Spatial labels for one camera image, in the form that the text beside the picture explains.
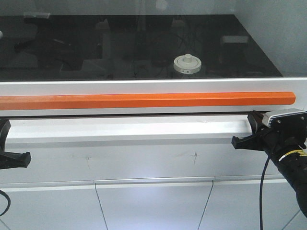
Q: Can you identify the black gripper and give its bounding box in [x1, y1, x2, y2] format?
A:
[231, 111, 307, 153]

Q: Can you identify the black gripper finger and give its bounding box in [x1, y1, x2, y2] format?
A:
[0, 119, 11, 153]
[0, 151, 31, 169]

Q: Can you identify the orange sash handle bar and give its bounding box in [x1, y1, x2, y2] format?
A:
[0, 92, 296, 110]

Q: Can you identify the glass jar with white lid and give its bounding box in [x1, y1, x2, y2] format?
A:
[172, 54, 202, 79]

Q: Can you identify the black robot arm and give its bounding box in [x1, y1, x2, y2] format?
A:
[232, 109, 307, 215]

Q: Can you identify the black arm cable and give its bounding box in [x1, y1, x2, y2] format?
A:
[0, 189, 12, 217]

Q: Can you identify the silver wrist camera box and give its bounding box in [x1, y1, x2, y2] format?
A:
[262, 108, 307, 139]

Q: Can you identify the white fume hood sash frame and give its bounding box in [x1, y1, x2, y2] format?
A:
[0, 77, 307, 117]

